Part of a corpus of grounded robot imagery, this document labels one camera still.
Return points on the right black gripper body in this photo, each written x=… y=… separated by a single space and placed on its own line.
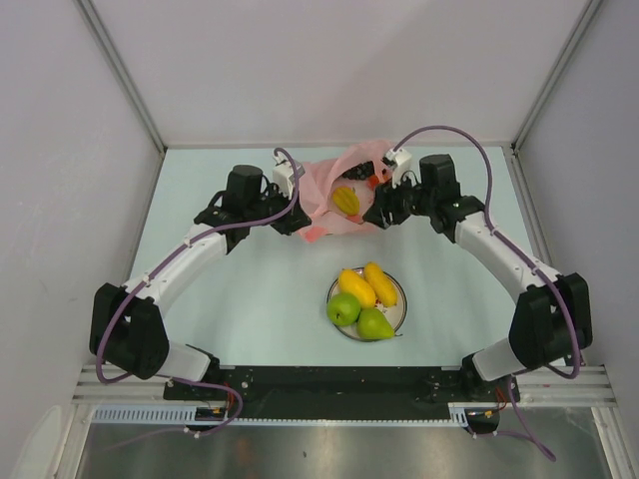
x=403 y=202

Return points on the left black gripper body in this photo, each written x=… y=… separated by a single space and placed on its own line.
x=274 y=202

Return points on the pink plastic bag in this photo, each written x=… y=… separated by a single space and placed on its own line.
x=321 y=178

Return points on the yellow fake fruit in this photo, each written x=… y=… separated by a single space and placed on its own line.
x=349 y=281

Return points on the white printed plate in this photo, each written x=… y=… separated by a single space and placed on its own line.
x=395 y=315

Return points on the green fake pear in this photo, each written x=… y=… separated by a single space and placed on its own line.
x=373 y=325

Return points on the green fake apple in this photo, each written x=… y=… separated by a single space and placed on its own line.
x=343 y=309

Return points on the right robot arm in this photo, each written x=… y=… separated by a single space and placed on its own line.
x=552 y=315

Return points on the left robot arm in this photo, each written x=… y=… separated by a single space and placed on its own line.
x=128 y=328

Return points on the red fake fruit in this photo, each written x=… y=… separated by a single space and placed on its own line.
x=375 y=180

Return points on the yellow fake banana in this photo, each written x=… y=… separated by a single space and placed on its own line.
x=346 y=200

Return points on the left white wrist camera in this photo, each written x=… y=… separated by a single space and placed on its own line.
x=286 y=172

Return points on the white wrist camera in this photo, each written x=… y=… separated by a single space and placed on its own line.
x=396 y=164
x=286 y=172

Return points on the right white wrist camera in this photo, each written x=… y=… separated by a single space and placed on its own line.
x=396 y=164

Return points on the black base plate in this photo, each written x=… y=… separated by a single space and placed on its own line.
x=373 y=393

